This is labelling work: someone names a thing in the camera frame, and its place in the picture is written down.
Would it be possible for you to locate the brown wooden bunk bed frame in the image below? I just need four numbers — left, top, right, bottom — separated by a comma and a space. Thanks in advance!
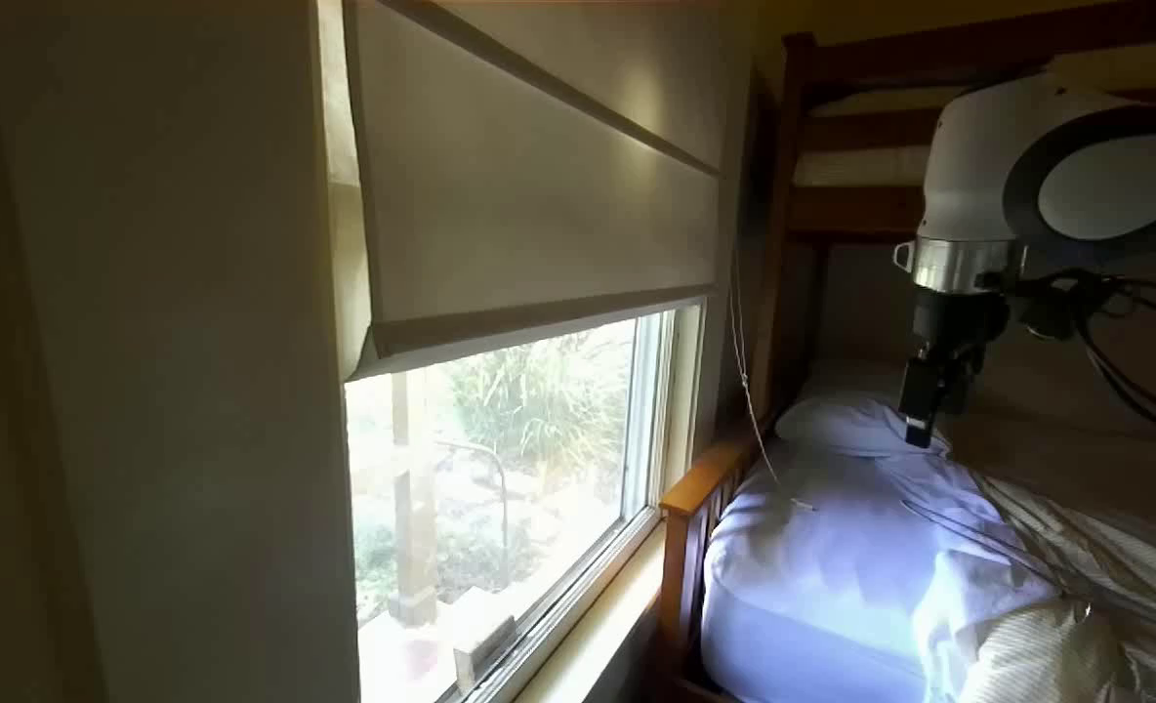
653, 0, 1156, 703

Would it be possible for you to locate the wooden garden post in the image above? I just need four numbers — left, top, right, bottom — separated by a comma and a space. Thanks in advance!
385, 368, 445, 633

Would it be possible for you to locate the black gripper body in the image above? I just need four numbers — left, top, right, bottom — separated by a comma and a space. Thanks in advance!
911, 290, 1015, 394

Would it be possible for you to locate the beige roman window blind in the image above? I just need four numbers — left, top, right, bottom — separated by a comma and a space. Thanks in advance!
311, 0, 727, 382

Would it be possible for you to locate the pale lavender pillow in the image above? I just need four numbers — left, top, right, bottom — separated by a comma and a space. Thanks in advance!
774, 386, 960, 465

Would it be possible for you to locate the cream painted windowsill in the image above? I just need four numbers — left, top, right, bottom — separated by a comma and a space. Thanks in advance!
511, 520, 671, 703

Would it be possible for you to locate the white window frame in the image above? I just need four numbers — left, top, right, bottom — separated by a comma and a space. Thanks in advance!
339, 301, 712, 703

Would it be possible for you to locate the grey window latch block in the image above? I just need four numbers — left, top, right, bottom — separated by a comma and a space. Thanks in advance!
450, 592, 528, 694

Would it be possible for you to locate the green garden bush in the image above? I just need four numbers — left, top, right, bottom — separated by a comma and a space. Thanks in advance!
440, 326, 639, 603

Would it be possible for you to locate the white sheet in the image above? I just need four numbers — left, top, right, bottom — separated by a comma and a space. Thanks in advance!
700, 441, 1076, 703

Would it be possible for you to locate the white crumpled blanket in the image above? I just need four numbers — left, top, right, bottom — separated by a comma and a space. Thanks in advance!
913, 415, 1156, 703

